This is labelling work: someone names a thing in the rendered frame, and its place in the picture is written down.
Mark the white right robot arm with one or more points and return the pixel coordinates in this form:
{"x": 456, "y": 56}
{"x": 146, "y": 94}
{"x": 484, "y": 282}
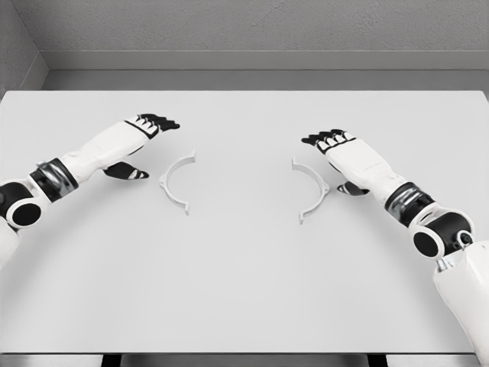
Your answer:
{"x": 458, "y": 290}

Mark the white half-round pipe clamp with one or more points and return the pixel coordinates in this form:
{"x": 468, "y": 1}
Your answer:
{"x": 163, "y": 182}
{"x": 324, "y": 189}

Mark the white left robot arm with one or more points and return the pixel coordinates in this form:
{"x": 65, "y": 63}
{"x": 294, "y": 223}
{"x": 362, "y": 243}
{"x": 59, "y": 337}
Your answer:
{"x": 49, "y": 177}

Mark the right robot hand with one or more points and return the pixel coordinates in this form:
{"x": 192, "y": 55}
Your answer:
{"x": 355, "y": 160}

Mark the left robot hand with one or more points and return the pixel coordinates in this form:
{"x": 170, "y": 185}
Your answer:
{"x": 122, "y": 137}

